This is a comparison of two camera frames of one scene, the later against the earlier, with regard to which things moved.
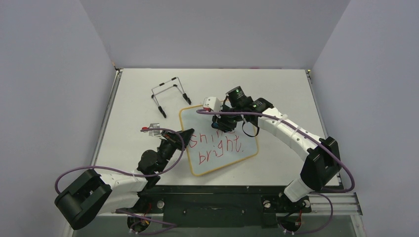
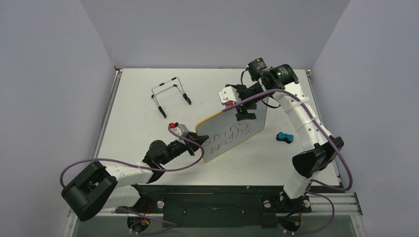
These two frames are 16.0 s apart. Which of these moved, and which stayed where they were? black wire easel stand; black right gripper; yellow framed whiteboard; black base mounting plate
Moved: black right gripper; yellow framed whiteboard
Stayed: black wire easel stand; black base mounting plate
